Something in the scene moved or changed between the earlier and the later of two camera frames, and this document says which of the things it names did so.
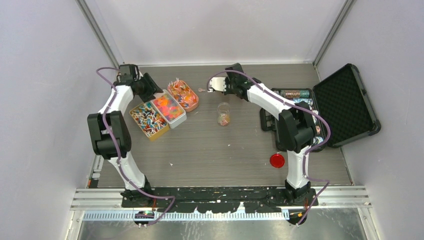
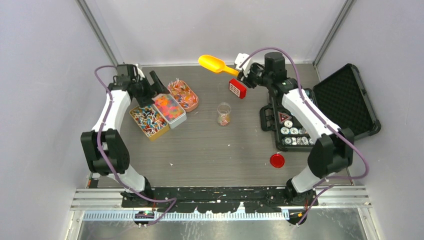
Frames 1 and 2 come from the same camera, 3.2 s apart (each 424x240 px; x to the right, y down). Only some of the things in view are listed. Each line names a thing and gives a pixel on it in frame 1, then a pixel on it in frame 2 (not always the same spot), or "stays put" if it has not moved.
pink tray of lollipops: [183, 94] stays put
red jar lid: [277, 160] stays put
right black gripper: [228, 91] to [246, 79]
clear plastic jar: [224, 109] stays put
